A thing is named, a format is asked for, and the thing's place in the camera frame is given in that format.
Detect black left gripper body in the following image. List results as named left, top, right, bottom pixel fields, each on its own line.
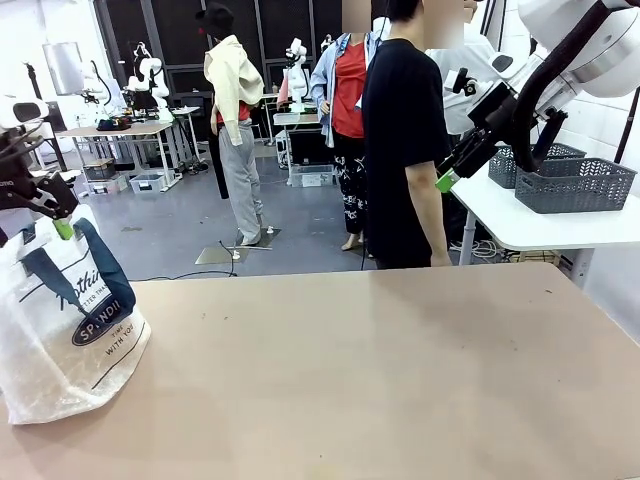
left=0, top=167, right=40, bottom=212

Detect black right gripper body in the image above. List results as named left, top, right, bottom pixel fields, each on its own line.
left=467, top=82, right=520, bottom=147

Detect grey plastic lattice basket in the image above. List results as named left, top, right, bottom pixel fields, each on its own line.
left=487, top=142, right=587, bottom=190
left=514, top=157, right=639, bottom=215

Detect white shopping bag blue handles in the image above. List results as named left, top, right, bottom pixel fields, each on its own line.
left=0, top=202, right=153, bottom=426

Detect person's right forearm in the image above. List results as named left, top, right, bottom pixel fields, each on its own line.
left=404, top=162, right=451, bottom=259

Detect dark storage crate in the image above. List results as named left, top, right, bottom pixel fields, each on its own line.
left=82, top=158, right=117, bottom=181

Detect clear storage bin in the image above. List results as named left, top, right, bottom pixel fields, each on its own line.
left=87, top=174, right=129, bottom=196
left=289, top=163, right=336, bottom=189
left=128, top=169, right=169, bottom=195

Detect person in black T-shirt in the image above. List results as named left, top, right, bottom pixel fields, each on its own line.
left=362, top=0, right=469, bottom=271

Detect large white table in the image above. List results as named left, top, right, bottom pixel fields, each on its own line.
left=449, top=144, right=640, bottom=266

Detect wood top work table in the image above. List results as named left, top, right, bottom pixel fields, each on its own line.
left=54, top=119, right=179, bottom=194

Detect black light stand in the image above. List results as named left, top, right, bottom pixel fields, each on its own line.
left=22, top=62, right=69, bottom=171

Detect grey whiteboard panel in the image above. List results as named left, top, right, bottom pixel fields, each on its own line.
left=42, top=42, right=85, bottom=96

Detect black tripod pole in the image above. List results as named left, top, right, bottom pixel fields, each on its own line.
left=614, top=87, right=640, bottom=164

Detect person in red shirt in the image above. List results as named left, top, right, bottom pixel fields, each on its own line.
left=309, top=0, right=386, bottom=252

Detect white cabinet under table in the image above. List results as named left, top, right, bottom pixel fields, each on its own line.
left=559, top=248, right=596, bottom=289

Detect metal floor plate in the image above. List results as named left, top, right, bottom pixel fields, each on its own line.
left=194, top=245, right=251, bottom=266
left=233, top=227, right=282, bottom=251

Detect small grey work table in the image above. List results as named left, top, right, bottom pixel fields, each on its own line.
left=272, top=110, right=324, bottom=186

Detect person in beige hoodie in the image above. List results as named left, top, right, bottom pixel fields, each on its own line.
left=194, top=2, right=266, bottom=247

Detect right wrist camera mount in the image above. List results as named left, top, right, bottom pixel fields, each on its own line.
left=446, top=67, right=482, bottom=99

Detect black floor cable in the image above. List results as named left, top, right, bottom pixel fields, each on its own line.
left=132, top=239, right=240, bottom=281

